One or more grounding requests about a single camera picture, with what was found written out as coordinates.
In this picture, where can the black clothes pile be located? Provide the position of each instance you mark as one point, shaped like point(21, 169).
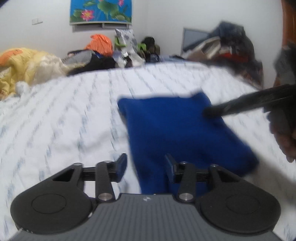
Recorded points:
point(87, 61)

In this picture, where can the orange plastic bag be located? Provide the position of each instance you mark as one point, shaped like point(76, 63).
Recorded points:
point(100, 44)

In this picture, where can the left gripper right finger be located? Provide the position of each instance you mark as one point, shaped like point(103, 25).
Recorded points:
point(183, 174)

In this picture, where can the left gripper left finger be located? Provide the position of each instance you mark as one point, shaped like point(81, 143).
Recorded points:
point(105, 173)

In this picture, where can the white wall switch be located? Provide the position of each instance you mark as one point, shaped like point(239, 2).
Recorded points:
point(37, 21)

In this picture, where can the white blue floral bag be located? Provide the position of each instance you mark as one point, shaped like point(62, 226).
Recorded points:
point(125, 38)

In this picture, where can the yellow orange quilt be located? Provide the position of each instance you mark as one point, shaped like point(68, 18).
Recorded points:
point(29, 66)

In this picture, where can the white bedsheet with blue script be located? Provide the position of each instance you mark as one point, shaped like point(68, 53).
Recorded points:
point(76, 119)

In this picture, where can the dark plush toy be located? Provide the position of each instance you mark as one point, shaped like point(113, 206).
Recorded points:
point(148, 50)

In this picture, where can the grey framed panel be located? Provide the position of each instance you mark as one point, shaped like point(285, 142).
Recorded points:
point(190, 36)

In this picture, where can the blue knitted sweater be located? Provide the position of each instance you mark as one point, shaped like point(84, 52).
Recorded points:
point(165, 125)

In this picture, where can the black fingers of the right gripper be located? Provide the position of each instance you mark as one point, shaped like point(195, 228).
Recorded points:
point(268, 99)

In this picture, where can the lotus flower wall poster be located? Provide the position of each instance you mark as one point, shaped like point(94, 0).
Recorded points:
point(101, 11)

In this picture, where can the brown wooden furniture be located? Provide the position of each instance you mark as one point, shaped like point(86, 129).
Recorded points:
point(288, 10)

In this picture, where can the clothes heap on chair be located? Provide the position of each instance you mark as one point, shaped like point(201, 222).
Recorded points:
point(227, 46)

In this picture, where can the person's right hand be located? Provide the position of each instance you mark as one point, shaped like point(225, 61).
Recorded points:
point(285, 142)

